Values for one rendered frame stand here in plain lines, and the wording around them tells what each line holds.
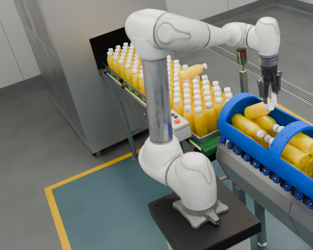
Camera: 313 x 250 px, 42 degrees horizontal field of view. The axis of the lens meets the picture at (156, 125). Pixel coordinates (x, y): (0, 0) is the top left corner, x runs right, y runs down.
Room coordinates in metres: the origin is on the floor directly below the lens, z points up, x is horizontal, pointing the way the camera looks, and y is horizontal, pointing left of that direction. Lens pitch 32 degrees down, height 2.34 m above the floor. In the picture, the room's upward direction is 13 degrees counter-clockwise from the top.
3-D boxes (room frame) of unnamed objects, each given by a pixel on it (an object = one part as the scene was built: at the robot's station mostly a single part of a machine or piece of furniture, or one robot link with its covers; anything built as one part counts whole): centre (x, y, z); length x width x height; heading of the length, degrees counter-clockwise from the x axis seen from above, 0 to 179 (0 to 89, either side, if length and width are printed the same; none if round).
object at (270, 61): (1.66, -0.56, 1.52); 0.09 x 0.09 x 0.06
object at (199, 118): (2.06, -0.26, 1.00); 0.07 x 0.07 x 0.19
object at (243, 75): (2.42, -0.64, 0.55); 0.04 x 0.04 x 1.10; 21
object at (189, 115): (2.10, -0.21, 1.00); 0.07 x 0.07 x 0.19
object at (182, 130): (2.02, -0.10, 1.05); 0.20 x 0.10 x 0.10; 21
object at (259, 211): (1.90, -0.54, 0.31); 0.06 x 0.06 x 0.63; 21
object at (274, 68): (1.66, -0.56, 1.45); 0.08 x 0.07 x 0.09; 111
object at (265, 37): (1.67, -0.56, 1.63); 0.13 x 0.11 x 0.16; 38
